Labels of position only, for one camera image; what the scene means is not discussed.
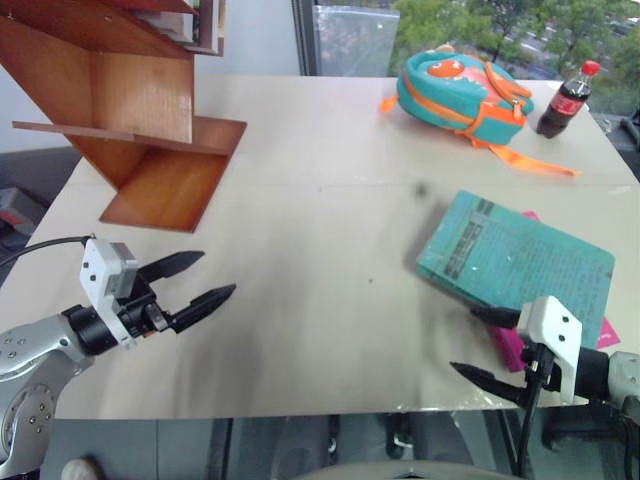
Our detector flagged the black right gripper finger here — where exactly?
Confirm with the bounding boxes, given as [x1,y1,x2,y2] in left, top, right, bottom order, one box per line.
[469,305,522,331]
[448,361,532,407]

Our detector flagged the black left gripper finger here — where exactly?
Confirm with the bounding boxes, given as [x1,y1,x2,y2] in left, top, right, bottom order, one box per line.
[169,283,238,335]
[136,249,207,290]

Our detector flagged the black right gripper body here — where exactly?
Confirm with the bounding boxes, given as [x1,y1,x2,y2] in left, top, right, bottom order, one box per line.
[519,341,567,397]

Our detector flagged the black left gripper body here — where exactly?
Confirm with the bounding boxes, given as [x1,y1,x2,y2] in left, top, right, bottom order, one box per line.
[114,276,180,347]

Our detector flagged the magenta book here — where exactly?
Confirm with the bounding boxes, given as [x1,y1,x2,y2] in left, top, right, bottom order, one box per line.
[488,209,622,373]

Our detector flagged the teal paperback book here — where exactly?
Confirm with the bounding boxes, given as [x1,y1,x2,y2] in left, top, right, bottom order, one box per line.
[415,189,617,351]

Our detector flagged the brown wooden bookshelf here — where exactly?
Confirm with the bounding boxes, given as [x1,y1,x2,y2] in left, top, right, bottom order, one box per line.
[0,0,249,234]

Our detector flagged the white rectangular block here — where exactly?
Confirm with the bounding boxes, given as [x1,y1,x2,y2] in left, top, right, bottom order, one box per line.
[133,3,198,47]

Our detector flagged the black and red device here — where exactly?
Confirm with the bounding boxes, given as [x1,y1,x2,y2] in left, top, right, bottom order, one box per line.
[0,185,51,252]

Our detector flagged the pale round knob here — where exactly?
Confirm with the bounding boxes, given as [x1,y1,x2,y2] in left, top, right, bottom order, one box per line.
[61,456,100,480]

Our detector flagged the cola bottle with red cap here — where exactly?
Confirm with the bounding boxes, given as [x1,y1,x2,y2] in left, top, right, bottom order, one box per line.
[535,60,602,140]

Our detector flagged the teal orange children's backpack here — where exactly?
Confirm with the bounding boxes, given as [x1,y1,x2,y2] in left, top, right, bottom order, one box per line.
[378,44,584,178]

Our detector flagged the black object at window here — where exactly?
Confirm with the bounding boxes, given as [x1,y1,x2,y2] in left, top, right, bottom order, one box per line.
[618,105,640,152]

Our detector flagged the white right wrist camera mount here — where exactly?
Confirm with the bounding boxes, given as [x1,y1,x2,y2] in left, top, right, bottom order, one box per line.
[516,295,584,404]

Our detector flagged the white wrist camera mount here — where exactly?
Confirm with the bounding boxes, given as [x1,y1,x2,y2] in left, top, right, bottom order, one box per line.
[79,237,138,350]
[516,295,584,404]

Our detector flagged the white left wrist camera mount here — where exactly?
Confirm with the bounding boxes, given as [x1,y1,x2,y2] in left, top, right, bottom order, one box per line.
[79,237,138,350]

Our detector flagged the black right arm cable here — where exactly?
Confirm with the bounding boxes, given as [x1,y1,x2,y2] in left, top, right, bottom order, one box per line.
[512,357,547,479]

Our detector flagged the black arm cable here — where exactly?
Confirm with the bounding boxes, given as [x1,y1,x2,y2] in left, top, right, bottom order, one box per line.
[512,357,547,479]
[0,233,96,270]

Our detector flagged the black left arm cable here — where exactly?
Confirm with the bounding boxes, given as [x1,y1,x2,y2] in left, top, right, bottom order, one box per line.
[0,233,96,270]

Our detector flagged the dark window frame post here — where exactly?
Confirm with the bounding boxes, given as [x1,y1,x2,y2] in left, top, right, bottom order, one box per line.
[291,0,322,77]

